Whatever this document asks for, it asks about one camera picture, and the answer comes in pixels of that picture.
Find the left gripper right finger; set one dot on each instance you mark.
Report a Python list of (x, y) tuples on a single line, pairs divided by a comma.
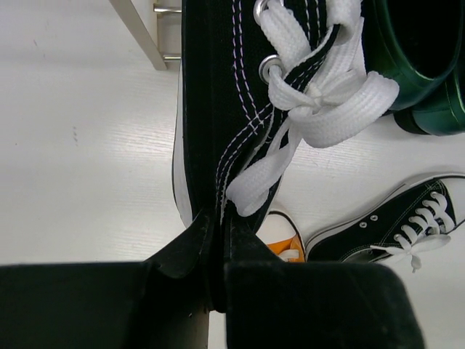
[(277, 304)]

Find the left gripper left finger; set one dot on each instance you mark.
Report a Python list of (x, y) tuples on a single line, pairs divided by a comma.
[(160, 302)]

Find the orange sneaker front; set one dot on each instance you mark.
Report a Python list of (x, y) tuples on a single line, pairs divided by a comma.
[(279, 233)]

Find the black sneaker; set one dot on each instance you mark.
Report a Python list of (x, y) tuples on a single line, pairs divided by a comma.
[(417, 216), (258, 78)]

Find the cream metal shoe shelf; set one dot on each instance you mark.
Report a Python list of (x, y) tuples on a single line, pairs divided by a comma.
[(147, 36)]

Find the green loafer left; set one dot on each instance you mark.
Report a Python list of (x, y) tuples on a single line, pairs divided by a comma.
[(420, 45)]

